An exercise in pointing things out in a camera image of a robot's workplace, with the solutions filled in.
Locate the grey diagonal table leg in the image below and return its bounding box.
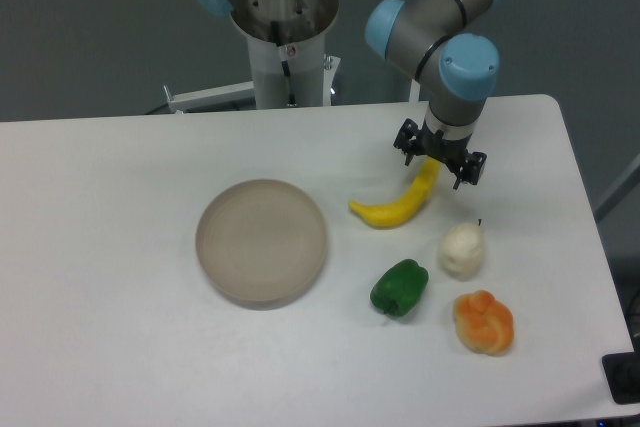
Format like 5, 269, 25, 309
593, 154, 640, 223

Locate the green toy bell pepper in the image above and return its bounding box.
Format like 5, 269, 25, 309
369, 259, 429, 318

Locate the white metal frame bar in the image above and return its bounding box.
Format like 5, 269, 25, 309
163, 81, 255, 113

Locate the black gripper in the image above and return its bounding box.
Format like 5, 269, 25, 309
393, 118, 487, 190

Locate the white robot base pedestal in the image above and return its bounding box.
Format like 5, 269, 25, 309
231, 0, 339, 109

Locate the black box at table edge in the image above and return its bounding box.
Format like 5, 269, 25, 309
602, 352, 639, 405

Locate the yellow toy banana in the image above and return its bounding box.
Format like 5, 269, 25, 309
348, 158, 441, 229

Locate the white metal upright bracket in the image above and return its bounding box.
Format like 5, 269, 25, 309
407, 78, 421, 103

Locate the black base cable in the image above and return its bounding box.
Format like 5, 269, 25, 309
269, 20, 299, 108

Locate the orange toy bread knot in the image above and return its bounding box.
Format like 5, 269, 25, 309
453, 290, 514, 356

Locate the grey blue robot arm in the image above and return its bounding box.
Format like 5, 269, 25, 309
197, 0, 500, 184

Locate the beige round plate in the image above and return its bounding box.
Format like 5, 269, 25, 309
195, 179, 329, 308

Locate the white toy garlic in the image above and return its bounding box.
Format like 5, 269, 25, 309
437, 222, 487, 280

